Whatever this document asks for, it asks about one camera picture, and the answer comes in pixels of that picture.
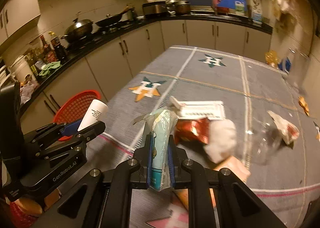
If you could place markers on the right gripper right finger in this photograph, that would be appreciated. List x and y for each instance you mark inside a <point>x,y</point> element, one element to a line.
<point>216,198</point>

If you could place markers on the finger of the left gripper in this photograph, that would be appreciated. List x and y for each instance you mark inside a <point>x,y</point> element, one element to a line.
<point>87,130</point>
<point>72,127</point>

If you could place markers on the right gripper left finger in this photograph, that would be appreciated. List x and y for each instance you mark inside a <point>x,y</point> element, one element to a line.
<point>102,199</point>

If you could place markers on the white plastic bottle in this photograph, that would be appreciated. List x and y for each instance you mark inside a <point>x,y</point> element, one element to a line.
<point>96,110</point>

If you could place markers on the teal tissue packet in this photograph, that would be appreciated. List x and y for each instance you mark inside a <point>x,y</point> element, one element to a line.
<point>158,142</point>

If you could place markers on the white bag red lettering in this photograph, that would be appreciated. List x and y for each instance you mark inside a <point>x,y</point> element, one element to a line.
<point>288,131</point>

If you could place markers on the red plastic mesh basket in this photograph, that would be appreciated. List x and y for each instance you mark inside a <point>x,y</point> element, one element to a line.
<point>76,107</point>

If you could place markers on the green dish cloth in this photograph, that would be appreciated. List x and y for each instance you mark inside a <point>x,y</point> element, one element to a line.
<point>48,69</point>

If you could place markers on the crumpled white tissue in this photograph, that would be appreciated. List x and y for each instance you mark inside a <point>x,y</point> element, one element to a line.
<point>222,140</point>

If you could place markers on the white bucket on counter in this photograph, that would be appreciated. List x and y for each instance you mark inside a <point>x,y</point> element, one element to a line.
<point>20,68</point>

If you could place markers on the red foil snack wrapper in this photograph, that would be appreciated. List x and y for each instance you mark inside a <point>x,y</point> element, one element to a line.
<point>192,130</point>

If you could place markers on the dark sauce bottle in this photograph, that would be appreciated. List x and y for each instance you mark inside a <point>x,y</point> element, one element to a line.
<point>48,52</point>

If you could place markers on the clear plastic bag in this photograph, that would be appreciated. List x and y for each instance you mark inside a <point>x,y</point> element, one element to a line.
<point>265,140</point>

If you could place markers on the yellow-capped dark bottle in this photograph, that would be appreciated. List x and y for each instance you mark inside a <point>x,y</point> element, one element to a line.
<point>58,48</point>

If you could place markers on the white flattened carton box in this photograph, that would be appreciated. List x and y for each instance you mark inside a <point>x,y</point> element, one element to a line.
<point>192,110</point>

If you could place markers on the grey star-patterned tablecloth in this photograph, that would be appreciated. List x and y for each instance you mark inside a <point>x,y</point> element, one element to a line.
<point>225,111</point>

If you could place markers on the lidded black wok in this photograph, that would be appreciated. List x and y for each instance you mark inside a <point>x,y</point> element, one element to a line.
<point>78,30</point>

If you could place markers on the black frying pan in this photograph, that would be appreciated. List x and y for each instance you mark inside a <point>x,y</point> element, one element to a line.
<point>112,19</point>

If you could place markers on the orange peel scrap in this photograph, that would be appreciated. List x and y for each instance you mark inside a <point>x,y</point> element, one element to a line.
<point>304,105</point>

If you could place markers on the clear glass pitcher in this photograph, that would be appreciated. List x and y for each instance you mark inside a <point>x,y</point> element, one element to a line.
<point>299,66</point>

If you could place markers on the rectangular steel cooker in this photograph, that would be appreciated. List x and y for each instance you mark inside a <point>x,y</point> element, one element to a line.
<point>151,8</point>

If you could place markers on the steel cooking pot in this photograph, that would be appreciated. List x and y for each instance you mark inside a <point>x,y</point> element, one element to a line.
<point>182,7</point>

